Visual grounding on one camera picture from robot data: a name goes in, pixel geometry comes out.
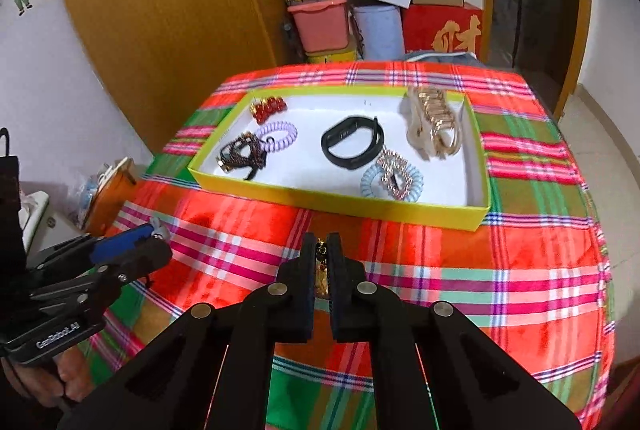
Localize person's left hand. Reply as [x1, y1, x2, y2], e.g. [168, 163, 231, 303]
[10, 347, 96, 411]

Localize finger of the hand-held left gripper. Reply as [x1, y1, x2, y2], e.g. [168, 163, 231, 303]
[30, 237, 173, 312]
[27, 224, 161, 272]

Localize wooden door frame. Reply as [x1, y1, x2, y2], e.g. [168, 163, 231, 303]
[475, 0, 593, 121]

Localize rhinestone hair clip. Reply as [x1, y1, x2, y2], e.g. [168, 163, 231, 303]
[375, 149, 416, 200]

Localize wooden wardrobe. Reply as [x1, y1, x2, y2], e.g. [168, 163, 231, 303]
[50, 0, 281, 153]

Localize purple spiral hair tie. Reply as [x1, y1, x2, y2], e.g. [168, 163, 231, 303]
[254, 120, 298, 154]

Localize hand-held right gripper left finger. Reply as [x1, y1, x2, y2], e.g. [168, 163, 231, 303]
[59, 231, 321, 430]

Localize yellow tin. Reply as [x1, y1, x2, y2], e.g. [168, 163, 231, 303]
[305, 48, 358, 65]

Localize black wristband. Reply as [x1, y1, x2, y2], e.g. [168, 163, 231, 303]
[321, 115, 386, 168]

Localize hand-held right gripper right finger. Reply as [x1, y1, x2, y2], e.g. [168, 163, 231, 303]
[327, 231, 583, 430]

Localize red plaid tablecloth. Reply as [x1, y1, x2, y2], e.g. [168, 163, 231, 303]
[75, 59, 617, 430]

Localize pale blue bucket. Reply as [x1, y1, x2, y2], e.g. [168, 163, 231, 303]
[352, 4, 405, 60]

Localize beige gold hair claw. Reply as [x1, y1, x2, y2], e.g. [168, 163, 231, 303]
[407, 85, 463, 158]

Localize red bead bracelet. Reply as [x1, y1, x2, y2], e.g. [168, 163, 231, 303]
[250, 96, 288, 121]

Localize dark beaded bracelet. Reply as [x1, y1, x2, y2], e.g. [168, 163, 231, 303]
[216, 133, 267, 182]

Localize red gift box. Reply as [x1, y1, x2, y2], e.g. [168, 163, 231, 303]
[402, 2, 485, 56]

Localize gold bead bracelet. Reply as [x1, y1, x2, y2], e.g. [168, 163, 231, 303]
[312, 237, 333, 298]

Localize grey-blue spiral hair tie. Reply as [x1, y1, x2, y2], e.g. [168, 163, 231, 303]
[360, 161, 425, 202]

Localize yellow-green cardboard box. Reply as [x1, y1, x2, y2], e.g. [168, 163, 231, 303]
[187, 85, 491, 231]

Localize clear plastic bag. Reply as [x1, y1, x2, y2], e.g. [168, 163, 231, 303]
[75, 165, 113, 231]

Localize white plastic object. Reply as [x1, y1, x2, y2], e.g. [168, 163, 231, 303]
[20, 191, 51, 256]

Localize pink plastic bin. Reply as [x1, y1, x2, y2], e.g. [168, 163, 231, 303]
[287, 0, 351, 54]

